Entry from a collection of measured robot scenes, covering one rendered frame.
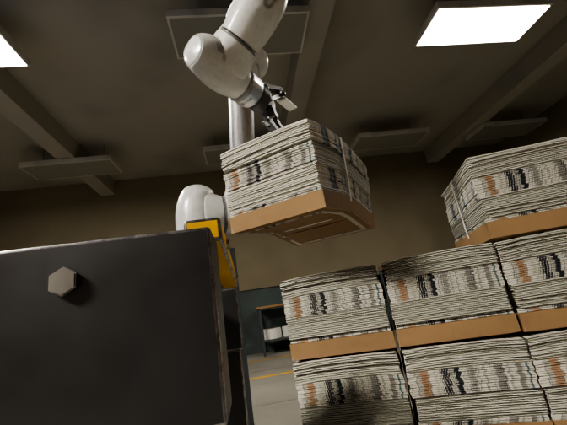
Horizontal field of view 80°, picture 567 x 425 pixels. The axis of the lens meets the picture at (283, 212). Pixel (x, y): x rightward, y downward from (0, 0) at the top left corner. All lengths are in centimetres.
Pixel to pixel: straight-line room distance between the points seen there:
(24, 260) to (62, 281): 3
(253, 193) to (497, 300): 67
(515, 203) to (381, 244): 734
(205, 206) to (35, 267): 109
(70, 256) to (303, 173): 63
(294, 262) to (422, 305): 682
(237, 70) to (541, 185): 82
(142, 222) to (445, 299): 761
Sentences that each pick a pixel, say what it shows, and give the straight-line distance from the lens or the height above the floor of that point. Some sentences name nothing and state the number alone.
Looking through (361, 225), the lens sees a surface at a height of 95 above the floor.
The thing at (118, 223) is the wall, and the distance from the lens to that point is 837.
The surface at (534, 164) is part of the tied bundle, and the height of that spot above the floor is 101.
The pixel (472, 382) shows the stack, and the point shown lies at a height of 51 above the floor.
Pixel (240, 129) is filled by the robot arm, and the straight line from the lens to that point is 138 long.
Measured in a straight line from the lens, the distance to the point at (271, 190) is 86.
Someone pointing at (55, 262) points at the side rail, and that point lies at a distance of 26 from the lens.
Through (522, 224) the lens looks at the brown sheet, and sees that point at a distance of 105.
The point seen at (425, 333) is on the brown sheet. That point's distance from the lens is 99.
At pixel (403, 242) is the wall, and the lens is 857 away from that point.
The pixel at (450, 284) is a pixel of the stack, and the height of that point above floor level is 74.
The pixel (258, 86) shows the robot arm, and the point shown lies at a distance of 94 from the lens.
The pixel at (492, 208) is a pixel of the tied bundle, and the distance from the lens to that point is 104.
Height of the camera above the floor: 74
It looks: 16 degrees up
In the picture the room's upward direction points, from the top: 9 degrees counter-clockwise
